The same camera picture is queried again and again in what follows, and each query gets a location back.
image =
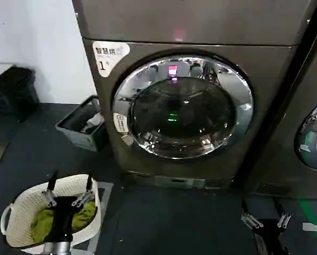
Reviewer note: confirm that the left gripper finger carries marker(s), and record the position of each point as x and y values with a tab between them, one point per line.
82	197
50	195

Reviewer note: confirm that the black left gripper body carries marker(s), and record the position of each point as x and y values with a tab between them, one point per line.
61	215

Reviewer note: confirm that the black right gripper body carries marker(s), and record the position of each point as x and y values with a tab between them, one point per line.
268	236

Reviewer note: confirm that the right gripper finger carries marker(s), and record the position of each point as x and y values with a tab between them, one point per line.
283	219
251	220

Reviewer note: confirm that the green cloth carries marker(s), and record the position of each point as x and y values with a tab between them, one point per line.
42	223

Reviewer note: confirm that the white woven laundry basket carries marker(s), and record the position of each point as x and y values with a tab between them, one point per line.
22	210

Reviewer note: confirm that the grey plastic crate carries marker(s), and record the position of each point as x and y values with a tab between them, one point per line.
76	131

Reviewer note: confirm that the clothes in grey crate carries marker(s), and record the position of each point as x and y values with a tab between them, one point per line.
94	122

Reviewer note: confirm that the round glass dryer door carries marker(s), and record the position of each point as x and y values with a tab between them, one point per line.
313	138
184	111

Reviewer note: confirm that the black waste bin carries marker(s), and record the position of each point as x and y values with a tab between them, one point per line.
12	90

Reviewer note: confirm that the grey dryer with number sticker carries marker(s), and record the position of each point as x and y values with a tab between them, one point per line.
190	24

